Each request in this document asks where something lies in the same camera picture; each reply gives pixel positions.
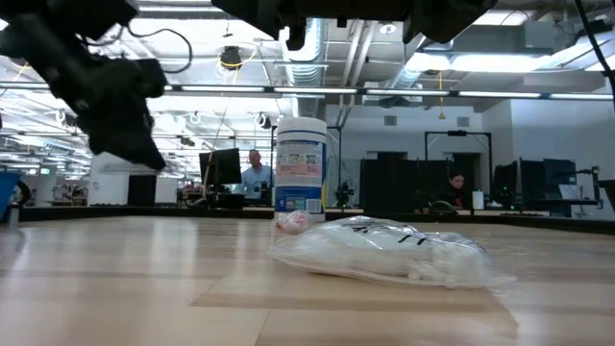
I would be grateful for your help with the black partition panels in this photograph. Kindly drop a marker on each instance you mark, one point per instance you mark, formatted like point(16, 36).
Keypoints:
point(399, 185)

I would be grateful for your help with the black table frame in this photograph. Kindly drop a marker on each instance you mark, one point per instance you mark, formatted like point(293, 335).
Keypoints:
point(144, 211)

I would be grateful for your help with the black bar with light strips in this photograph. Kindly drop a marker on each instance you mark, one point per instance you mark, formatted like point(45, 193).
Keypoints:
point(336, 90)

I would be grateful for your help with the black cabinet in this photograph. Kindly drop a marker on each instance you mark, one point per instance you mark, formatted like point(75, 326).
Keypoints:
point(142, 190)

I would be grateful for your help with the white building pillar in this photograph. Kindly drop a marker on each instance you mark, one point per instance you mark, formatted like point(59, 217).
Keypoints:
point(110, 185)

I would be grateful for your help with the black background rig frame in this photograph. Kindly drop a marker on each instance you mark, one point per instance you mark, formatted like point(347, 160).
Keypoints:
point(456, 133)

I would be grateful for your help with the black monitor on stand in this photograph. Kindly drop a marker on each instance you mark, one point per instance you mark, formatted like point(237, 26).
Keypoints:
point(221, 165)

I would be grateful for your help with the black desk monitor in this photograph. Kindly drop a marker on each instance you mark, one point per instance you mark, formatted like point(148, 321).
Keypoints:
point(532, 181)
point(505, 185)

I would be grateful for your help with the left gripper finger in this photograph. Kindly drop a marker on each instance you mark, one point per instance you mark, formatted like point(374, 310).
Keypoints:
point(139, 151)

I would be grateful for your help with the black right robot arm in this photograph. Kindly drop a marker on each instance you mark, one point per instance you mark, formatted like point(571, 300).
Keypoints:
point(360, 14)

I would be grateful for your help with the background black robot arm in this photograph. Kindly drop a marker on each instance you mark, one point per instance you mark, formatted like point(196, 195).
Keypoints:
point(344, 194)

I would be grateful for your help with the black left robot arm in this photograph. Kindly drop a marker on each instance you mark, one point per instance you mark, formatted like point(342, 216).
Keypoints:
point(43, 33)

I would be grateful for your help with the white wipes canister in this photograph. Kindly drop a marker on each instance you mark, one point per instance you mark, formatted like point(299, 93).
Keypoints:
point(301, 163)

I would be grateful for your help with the round ceiling fixture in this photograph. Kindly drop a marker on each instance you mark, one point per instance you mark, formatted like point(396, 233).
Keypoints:
point(386, 28)

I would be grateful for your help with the person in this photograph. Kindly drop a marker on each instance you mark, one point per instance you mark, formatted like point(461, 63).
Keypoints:
point(254, 178)
point(455, 190)

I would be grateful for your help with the smooth silver air duct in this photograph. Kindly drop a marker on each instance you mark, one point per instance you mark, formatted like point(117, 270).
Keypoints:
point(418, 67)

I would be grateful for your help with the red toothbrush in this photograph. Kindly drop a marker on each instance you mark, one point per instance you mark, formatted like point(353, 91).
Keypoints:
point(294, 222)

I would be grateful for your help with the rectangular ceiling light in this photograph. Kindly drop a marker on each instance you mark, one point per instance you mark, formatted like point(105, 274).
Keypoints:
point(471, 63)

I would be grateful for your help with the green exit sign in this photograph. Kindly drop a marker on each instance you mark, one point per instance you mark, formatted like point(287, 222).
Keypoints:
point(45, 171)

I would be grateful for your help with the vanity pack clear bag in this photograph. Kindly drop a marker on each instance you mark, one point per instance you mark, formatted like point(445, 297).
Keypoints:
point(365, 254)

